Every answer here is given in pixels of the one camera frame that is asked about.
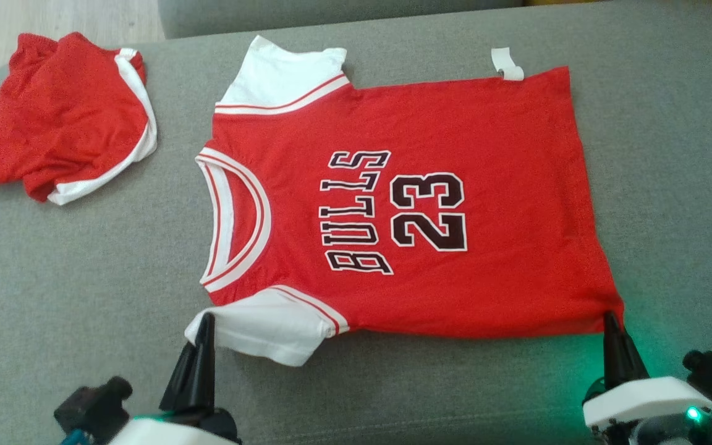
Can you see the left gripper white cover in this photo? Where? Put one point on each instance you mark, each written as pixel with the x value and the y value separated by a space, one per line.
pixel 177 432

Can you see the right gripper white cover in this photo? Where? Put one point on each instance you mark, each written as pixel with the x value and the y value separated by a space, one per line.
pixel 640 402

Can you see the red Bulls 23 jersey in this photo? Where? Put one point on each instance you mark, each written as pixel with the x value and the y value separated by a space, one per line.
pixel 455 123

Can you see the red shorts with white band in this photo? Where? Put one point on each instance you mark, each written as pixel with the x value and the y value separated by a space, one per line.
pixel 53 117

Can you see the grey fabric sofa seat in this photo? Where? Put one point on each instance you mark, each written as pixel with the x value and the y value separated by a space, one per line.
pixel 84 296

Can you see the grey sofa back cushion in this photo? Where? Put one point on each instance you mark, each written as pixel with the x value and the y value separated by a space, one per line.
pixel 331 15

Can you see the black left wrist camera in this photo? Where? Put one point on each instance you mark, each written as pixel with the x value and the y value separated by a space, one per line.
pixel 93 405

